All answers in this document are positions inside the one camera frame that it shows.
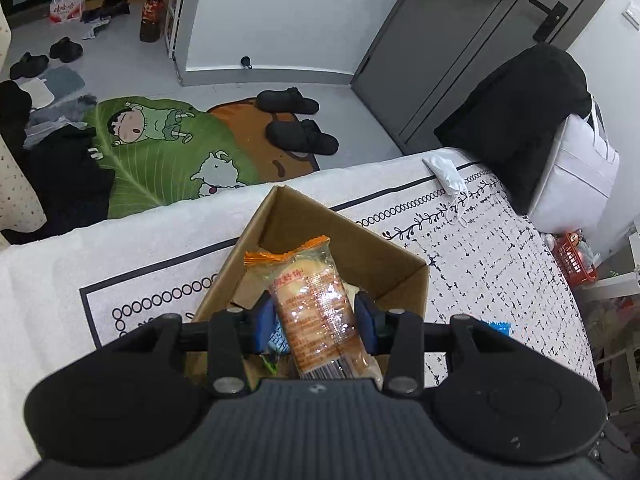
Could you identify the black white printed blanket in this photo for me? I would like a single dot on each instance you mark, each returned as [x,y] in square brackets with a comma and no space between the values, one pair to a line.
[475,240]

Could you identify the brown cardboard box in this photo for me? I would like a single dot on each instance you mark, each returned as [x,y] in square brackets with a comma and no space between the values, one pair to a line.
[320,230]

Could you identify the water bottle pack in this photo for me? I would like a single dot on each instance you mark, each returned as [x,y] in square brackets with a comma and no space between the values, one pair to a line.
[66,7]

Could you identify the black jacket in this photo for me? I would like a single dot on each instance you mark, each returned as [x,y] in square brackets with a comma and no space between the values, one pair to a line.
[520,120]

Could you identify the white metal rack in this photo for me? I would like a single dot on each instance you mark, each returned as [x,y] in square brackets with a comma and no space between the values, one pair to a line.
[173,25]

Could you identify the blue green snack packet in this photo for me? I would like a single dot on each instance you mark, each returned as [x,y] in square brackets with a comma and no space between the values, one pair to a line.
[277,338]

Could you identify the white tote bag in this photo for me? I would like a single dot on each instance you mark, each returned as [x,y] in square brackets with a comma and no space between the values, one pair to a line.
[580,170]

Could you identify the green cartoon rug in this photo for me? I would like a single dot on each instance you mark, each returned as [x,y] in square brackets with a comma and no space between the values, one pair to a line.
[175,155]

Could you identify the white face mask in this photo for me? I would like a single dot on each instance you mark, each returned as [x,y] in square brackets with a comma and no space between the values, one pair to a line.
[447,172]

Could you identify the pile of black clothes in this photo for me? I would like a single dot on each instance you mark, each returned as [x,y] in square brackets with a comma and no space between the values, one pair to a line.
[65,180]

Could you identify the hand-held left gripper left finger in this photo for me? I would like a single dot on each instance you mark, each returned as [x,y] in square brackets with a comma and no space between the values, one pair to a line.
[261,325]

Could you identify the grey floor mat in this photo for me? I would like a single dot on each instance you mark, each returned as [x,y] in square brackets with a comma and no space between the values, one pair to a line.
[62,80]

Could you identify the black shoe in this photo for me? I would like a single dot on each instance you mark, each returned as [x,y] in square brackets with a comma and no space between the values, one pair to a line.
[28,66]
[66,49]

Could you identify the brown drink bottle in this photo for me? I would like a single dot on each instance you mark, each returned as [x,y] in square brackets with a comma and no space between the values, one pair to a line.
[151,15]

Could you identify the red plastic basket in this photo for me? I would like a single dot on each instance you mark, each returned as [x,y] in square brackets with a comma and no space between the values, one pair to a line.
[575,256]

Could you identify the white light switch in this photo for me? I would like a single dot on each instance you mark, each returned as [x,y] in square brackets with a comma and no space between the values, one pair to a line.
[632,12]

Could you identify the white bed sheet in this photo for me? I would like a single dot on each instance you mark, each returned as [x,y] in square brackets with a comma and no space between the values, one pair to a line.
[100,250]

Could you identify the orange bread packet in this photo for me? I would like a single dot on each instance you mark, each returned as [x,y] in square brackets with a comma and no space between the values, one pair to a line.
[315,300]

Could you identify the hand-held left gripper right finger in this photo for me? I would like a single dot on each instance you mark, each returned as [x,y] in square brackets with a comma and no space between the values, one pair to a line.
[364,322]

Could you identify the black door stop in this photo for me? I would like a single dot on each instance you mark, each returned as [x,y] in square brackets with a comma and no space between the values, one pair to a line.
[245,61]

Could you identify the bright green snack packet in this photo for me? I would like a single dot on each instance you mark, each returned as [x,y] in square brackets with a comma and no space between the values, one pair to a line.
[270,362]

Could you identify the grey door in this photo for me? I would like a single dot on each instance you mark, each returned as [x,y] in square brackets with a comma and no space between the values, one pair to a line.
[450,50]

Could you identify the black slipper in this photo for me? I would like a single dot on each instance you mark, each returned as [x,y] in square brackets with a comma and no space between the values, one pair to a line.
[287,101]
[301,137]

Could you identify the dotted cream cloth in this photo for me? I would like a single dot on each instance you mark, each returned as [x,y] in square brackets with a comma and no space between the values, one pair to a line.
[12,185]

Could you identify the pair of black boots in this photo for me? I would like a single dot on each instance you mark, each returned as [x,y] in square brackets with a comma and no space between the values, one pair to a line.
[105,10]

